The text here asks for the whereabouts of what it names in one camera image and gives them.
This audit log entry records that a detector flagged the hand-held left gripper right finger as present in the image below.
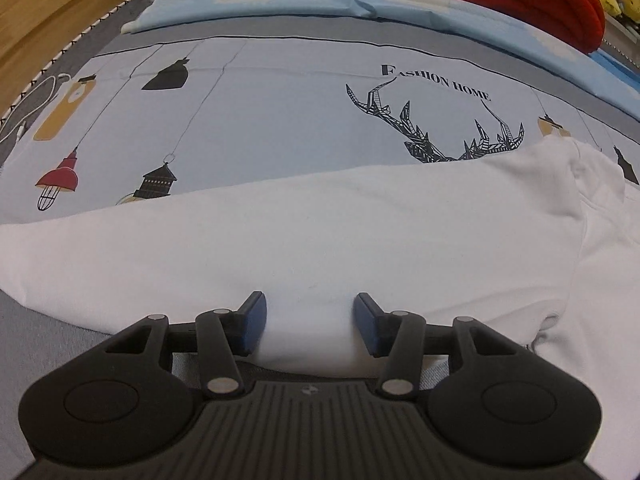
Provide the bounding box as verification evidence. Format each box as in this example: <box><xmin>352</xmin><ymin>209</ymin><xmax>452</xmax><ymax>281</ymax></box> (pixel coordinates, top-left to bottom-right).
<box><xmin>353</xmin><ymin>291</ymin><xmax>523</xmax><ymax>402</ymax></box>

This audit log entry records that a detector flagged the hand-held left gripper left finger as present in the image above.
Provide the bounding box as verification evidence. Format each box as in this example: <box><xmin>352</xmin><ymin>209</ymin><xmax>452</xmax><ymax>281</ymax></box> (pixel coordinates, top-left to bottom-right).
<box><xmin>102</xmin><ymin>290</ymin><xmax>267</xmax><ymax>401</ymax></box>

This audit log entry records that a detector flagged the white shirt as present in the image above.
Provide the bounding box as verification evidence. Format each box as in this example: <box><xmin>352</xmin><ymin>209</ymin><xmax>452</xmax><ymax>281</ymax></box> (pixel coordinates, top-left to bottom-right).
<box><xmin>0</xmin><ymin>137</ymin><xmax>640</xmax><ymax>480</ymax></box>

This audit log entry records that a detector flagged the printed grey bedsheet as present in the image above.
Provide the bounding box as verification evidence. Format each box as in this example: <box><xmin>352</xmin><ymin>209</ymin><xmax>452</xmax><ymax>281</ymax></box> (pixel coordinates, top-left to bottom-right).
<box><xmin>0</xmin><ymin>12</ymin><xmax>640</xmax><ymax>480</ymax></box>

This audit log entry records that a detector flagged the grey mat with stitched edge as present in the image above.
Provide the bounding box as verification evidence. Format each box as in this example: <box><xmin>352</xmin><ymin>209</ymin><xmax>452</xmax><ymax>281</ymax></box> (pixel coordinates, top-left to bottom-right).
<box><xmin>0</xmin><ymin>0</ymin><xmax>151</xmax><ymax>171</ymax></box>

